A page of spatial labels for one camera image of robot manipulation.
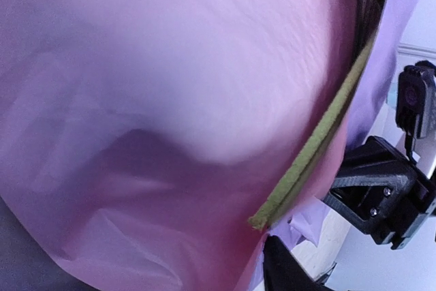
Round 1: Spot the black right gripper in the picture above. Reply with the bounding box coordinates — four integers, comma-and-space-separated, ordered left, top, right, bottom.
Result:
323, 136, 435, 249

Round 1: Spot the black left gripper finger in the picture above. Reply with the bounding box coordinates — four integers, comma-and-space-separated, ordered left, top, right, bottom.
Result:
263, 235, 330, 291

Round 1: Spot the pink wrapping paper sheet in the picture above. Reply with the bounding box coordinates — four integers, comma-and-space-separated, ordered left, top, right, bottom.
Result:
1, 0, 356, 290

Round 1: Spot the purple wrapping paper sheet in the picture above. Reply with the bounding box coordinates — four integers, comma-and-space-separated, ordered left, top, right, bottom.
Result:
213, 0, 418, 249

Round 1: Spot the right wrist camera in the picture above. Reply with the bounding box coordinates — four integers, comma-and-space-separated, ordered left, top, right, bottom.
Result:
396, 60, 435, 139

